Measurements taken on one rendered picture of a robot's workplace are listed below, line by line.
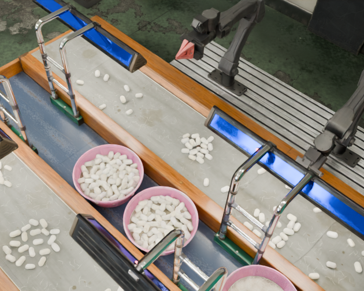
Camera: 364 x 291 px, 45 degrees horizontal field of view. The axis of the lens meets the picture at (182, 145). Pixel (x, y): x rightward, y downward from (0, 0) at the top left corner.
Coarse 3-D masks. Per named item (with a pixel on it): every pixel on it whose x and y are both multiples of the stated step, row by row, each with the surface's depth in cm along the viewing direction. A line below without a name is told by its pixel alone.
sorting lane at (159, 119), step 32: (96, 64) 208; (96, 96) 195; (128, 96) 196; (160, 96) 197; (128, 128) 184; (160, 128) 185; (192, 128) 186; (192, 160) 176; (224, 160) 177; (256, 192) 168; (320, 224) 161; (288, 256) 152; (320, 256) 153; (352, 256) 154; (352, 288) 147
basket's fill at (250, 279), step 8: (240, 280) 148; (248, 280) 148; (256, 280) 148; (264, 280) 148; (232, 288) 146; (240, 288) 146; (248, 288) 146; (256, 288) 146; (264, 288) 146; (272, 288) 146; (280, 288) 147
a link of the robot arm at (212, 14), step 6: (204, 12) 164; (210, 12) 164; (216, 12) 165; (210, 18) 162; (216, 18) 164; (210, 24) 164; (216, 24) 169; (210, 30) 166; (216, 30) 172; (222, 30) 171; (228, 30) 173; (222, 36) 173
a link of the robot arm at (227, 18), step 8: (248, 0) 182; (256, 0) 182; (232, 8) 178; (240, 8) 179; (248, 8) 181; (264, 8) 188; (224, 16) 175; (232, 16) 175; (240, 16) 180; (256, 16) 187; (264, 16) 192; (224, 24) 172; (232, 24) 176
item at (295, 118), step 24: (216, 48) 229; (192, 72) 217; (240, 72) 219; (264, 72) 220; (240, 96) 208; (264, 96) 209; (288, 96) 211; (264, 120) 200; (288, 120) 201; (312, 120) 201; (312, 144) 193; (360, 144) 194; (336, 168) 185; (360, 168) 186; (360, 192) 178
